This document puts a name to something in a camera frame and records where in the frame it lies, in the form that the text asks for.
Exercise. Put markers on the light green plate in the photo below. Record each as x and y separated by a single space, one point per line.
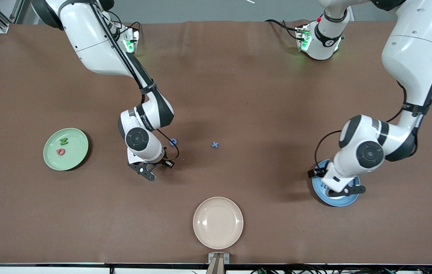
73 156

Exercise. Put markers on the beige plate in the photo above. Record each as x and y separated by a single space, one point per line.
218 222

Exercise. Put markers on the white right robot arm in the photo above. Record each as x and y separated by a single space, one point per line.
94 42

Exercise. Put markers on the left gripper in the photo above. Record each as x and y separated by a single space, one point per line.
313 173

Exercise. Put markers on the blue plate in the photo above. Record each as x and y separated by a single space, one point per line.
337 201

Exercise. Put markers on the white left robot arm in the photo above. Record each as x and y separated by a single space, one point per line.
410 53

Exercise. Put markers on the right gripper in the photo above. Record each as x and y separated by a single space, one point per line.
161 163

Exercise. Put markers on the red letter Q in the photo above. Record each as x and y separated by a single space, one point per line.
57 152

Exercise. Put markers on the blue letter G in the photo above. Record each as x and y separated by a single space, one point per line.
174 143

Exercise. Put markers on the green letter N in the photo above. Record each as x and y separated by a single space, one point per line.
64 141

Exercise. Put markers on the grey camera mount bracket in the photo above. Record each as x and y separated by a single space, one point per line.
218 262

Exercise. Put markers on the brown table cover sheet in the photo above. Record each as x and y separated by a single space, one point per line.
239 95

